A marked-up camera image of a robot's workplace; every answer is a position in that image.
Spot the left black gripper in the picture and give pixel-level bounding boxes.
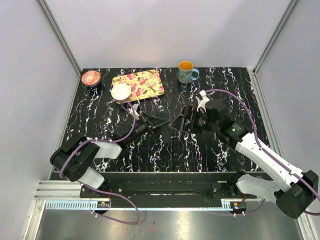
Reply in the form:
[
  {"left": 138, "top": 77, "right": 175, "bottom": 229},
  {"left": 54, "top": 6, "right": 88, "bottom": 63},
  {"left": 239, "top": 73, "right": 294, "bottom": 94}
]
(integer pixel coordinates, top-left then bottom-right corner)
[{"left": 125, "top": 112, "right": 169, "bottom": 145}]

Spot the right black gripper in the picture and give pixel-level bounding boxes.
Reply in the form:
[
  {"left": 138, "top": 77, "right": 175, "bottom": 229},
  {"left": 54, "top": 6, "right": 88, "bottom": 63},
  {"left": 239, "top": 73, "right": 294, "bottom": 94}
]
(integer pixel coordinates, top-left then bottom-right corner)
[{"left": 169, "top": 104, "right": 220, "bottom": 135}]

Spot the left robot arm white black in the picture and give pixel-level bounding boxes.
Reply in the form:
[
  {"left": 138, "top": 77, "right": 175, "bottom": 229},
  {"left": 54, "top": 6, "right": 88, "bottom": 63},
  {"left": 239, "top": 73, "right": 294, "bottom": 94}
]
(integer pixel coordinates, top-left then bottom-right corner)
[{"left": 49, "top": 112, "right": 172, "bottom": 198}]

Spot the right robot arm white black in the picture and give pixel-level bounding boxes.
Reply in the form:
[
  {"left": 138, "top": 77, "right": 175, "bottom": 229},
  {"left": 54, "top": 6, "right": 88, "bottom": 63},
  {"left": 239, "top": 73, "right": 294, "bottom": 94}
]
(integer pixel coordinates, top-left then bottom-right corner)
[{"left": 169, "top": 99, "right": 319, "bottom": 219}]

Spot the floral rectangular tray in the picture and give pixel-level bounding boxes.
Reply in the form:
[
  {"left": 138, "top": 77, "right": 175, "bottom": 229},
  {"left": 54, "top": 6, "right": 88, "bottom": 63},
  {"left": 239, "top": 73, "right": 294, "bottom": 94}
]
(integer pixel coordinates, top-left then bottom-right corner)
[{"left": 112, "top": 69, "right": 165, "bottom": 102}]

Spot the small white bowl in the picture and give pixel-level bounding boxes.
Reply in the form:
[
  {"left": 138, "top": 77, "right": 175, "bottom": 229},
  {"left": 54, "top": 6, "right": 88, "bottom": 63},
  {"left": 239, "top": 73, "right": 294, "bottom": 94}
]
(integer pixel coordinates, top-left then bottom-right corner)
[{"left": 111, "top": 83, "right": 132, "bottom": 103}]

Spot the blue mug orange inside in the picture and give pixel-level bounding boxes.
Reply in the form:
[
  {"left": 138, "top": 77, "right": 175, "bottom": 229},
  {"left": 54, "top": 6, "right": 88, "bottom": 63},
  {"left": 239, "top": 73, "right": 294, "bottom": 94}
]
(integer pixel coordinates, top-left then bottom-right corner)
[{"left": 177, "top": 60, "right": 200, "bottom": 84}]

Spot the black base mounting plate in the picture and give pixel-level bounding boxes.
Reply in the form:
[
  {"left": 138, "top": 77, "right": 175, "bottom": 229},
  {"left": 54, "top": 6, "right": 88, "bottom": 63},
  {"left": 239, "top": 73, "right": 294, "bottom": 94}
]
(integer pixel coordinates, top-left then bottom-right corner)
[{"left": 79, "top": 171, "right": 258, "bottom": 204}]

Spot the red patterned bowl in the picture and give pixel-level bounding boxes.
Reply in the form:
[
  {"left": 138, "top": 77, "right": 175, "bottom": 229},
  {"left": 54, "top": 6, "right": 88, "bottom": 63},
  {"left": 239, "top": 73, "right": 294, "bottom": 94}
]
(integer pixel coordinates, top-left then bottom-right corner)
[{"left": 81, "top": 70, "right": 101, "bottom": 87}]

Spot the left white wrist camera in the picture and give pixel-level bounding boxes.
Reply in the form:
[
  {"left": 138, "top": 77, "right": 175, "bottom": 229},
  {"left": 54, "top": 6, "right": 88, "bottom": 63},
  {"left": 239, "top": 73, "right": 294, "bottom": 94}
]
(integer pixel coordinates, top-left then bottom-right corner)
[{"left": 130, "top": 103, "right": 140, "bottom": 121}]

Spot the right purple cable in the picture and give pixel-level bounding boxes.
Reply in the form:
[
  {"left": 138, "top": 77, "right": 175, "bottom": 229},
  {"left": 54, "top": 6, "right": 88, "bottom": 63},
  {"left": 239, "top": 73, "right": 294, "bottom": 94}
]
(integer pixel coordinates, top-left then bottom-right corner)
[{"left": 203, "top": 89, "right": 320, "bottom": 216}]

